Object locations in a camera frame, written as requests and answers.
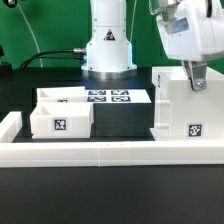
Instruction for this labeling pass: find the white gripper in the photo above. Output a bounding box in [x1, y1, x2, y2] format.
[156, 0, 224, 91]

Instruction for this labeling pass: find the white drawer cabinet box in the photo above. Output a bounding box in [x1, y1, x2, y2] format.
[151, 66, 224, 141]

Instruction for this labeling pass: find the white front drawer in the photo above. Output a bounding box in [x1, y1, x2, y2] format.
[30, 102, 94, 138]

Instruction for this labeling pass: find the white drawer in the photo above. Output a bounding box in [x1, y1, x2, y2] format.
[30, 102, 94, 138]
[36, 86, 87, 102]

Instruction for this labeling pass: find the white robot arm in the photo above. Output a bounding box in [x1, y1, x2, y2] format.
[82, 0, 224, 91]

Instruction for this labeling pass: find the printed marker sheet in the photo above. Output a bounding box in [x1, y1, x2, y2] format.
[86, 89, 151, 103]

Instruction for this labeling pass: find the black device at left edge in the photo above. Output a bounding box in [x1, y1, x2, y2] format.
[0, 45, 13, 78]

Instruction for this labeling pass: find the white U-shaped fence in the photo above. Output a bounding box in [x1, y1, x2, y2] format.
[0, 112, 224, 167]

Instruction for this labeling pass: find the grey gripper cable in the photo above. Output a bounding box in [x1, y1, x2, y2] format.
[148, 0, 178, 16]

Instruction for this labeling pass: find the black cable with connector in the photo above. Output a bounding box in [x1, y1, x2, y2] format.
[19, 47, 88, 69]

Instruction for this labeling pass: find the white thin cable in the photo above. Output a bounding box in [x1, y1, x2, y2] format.
[16, 3, 44, 69]

